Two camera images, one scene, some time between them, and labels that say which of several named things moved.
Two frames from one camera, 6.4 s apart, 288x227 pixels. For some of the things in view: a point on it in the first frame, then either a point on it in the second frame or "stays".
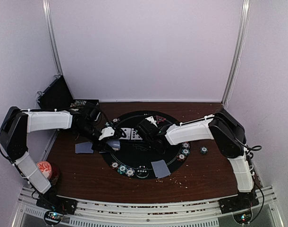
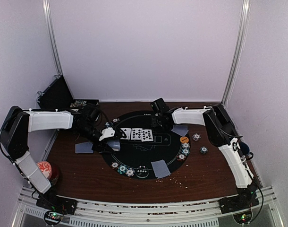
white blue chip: [130, 172] stays
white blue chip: [185, 145] stays
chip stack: [181, 157] stays
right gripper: [160, 127] → [154, 123]
